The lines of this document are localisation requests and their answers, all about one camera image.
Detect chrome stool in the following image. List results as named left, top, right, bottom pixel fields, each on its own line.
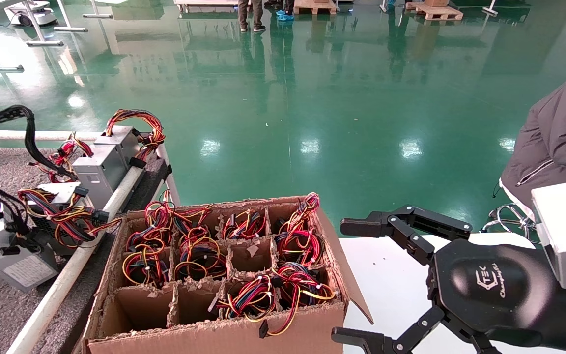
left=482, top=203, right=538, bottom=242

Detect white tube rail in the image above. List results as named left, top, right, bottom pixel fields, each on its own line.
left=7, top=165, right=146, bottom=354

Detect wooden pallet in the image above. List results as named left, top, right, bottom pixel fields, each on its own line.
left=406, top=0, right=464, bottom=21
left=293, top=0, right=338, bottom=15

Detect coloured cable power supply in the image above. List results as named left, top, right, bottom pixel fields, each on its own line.
left=209, top=275, right=278, bottom=323
left=275, top=230, right=324, bottom=267
left=126, top=191, right=175, bottom=251
left=278, top=193, right=321, bottom=234
left=222, top=210, right=267, bottom=240
left=258, top=263, right=337, bottom=340
left=122, top=241, right=170, bottom=288
left=174, top=236, right=227, bottom=281
left=37, top=133, right=129, bottom=209
left=18, top=182, right=122, bottom=248
left=172, top=204, right=215, bottom=241
left=94, top=109, right=167, bottom=165

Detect person khaki trousers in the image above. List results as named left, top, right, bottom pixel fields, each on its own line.
left=238, top=0, right=267, bottom=33

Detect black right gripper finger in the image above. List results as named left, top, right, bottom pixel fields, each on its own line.
left=331, top=306, right=502, bottom=354

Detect cardboard box with dividers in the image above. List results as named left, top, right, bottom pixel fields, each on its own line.
left=83, top=194, right=374, bottom=354

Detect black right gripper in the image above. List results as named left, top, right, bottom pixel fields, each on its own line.
left=340, top=205, right=566, bottom=354

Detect black cable power supply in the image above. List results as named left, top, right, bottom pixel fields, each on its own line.
left=0, top=105, right=78, bottom=294

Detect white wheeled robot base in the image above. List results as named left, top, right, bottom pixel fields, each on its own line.
left=5, top=0, right=57, bottom=26

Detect seated person gray jacket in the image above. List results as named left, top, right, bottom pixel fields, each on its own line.
left=501, top=66, right=566, bottom=209

